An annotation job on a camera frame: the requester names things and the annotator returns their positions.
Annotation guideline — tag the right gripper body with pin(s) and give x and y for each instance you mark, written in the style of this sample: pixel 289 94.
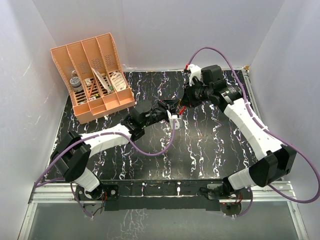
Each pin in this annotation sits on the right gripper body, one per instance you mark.
pixel 196 93

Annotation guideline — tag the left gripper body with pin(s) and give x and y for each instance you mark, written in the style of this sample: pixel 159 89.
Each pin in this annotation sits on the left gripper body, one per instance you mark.
pixel 161 114

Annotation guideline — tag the red black keyring holder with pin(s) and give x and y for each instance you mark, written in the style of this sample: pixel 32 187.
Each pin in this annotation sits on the red black keyring holder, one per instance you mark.
pixel 181 110

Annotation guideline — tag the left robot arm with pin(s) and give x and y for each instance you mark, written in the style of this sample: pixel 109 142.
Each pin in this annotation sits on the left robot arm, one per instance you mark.
pixel 72 154

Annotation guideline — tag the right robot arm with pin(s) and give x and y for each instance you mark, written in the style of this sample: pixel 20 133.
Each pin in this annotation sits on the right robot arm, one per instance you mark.
pixel 274 158

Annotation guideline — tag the white labelled pouch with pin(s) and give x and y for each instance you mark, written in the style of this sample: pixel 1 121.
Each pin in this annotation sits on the white labelled pouch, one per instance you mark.
pixel 118 81

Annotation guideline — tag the white paper packet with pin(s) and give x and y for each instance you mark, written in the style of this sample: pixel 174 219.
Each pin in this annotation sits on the white paper packet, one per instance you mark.
pixel 102 80

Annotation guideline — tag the orange pencil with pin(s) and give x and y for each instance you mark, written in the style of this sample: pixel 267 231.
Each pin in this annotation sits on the orange pencil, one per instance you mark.
pixel 91 88

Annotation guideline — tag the small white card box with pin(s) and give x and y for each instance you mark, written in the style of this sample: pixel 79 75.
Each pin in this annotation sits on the small white card box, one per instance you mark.
pixel 88 82

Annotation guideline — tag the peach plastic desk organizer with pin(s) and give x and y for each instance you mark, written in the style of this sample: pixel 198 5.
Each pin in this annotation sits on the peach plastic desk organizer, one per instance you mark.
pixel 77 60

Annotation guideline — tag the grey round jar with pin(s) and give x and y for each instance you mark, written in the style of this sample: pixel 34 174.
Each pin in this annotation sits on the grey round jar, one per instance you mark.
pixel 76 84

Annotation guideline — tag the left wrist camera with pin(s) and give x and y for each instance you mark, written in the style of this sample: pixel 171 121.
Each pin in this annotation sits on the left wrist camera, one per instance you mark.
pixel 174 120

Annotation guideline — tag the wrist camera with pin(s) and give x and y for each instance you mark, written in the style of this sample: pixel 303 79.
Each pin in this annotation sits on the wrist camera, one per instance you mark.
pixel 194 73
pixel 174 120

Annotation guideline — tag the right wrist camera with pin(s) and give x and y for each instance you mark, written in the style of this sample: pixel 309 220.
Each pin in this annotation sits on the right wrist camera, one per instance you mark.
pixel 194 73

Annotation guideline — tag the aluminium frame rail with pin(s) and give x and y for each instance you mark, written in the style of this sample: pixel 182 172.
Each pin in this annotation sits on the aluminium frame rail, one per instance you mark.
pixel 257 91

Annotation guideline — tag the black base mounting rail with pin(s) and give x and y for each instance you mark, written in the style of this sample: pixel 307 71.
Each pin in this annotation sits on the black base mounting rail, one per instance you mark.
pixel 116 195

